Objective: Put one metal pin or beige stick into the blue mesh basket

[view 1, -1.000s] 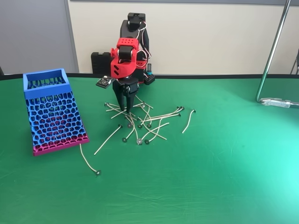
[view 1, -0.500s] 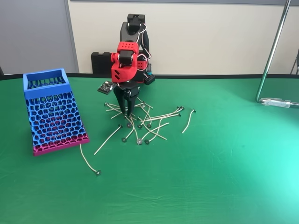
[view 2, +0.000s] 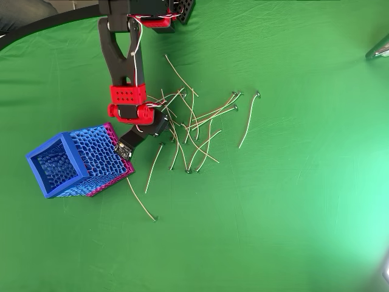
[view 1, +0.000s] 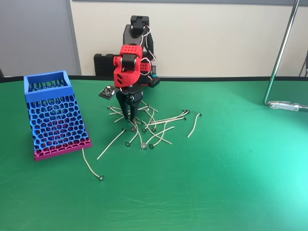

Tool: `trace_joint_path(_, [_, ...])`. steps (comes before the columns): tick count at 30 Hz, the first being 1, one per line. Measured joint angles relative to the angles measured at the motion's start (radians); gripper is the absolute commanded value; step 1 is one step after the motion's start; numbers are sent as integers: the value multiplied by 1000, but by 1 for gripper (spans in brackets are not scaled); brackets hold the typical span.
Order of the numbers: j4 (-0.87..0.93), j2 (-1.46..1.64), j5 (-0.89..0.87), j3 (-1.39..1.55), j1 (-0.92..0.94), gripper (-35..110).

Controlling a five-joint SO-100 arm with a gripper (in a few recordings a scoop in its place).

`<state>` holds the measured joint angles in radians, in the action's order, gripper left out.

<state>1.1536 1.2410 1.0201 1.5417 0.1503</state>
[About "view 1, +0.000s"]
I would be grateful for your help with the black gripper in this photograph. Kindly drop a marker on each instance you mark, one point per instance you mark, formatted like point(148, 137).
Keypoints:
point(128, 96)

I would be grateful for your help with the white candle wick metal base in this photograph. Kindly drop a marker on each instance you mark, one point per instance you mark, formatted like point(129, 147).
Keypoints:
point(143, 145)
point(166, 141)
point(151, 145)
point(199, 113)
point(127, 144)
point(115, 112)
point(183, 111)
point(109, 107)
point(101, 178)
point(132, 129)
point(184, 118)
point(144, 130)
point(153, 130)
point(147, 108)
point(187, 111)
point(124, 130)
point(152, 109)
point(169, 128)

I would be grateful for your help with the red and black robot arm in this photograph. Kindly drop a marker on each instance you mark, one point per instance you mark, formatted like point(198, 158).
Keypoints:
point(127, 77)

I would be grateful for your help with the blue and pink lattice box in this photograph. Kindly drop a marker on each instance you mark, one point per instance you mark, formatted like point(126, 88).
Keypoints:
point(55, 120)

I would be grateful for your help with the black plastic case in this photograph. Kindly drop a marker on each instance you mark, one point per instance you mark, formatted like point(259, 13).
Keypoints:
point(103, 65)

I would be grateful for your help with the green cloth with black rim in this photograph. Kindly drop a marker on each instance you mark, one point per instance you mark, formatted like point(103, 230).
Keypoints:
point(204, 173)

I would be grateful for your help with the chrome stand tube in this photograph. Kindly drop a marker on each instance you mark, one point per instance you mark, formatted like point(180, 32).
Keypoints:
point(281, 48)

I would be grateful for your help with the small camera board on bracket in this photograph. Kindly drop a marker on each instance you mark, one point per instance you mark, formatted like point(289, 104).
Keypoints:
point(107, 92)

